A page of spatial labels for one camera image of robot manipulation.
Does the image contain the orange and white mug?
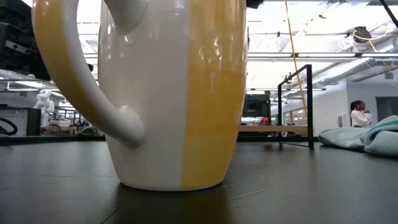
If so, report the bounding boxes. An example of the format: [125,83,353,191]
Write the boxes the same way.
[32,0,248,192]

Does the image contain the black box machine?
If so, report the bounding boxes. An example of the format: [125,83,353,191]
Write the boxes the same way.
[242,94,272,119]

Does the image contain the long ceiling light strip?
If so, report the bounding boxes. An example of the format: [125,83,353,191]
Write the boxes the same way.
[247,52,398,60]

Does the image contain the person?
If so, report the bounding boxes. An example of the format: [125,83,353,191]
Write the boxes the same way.
[350,100,373,129]

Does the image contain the light blue cloth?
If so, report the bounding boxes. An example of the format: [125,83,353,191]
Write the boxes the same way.
[318,115,398,157]

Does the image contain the wooden shelf with black frame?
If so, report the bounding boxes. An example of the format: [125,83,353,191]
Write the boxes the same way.
[238,64,315,149]

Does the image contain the yellow cable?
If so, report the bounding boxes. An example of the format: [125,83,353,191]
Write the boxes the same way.
[284,0,312,136]

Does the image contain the silver ventilation duct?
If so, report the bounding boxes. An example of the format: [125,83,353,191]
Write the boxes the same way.
[310,57,394,86]

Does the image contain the black ceiling cable reel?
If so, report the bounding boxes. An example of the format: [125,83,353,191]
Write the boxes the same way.
[353,26,373,44]

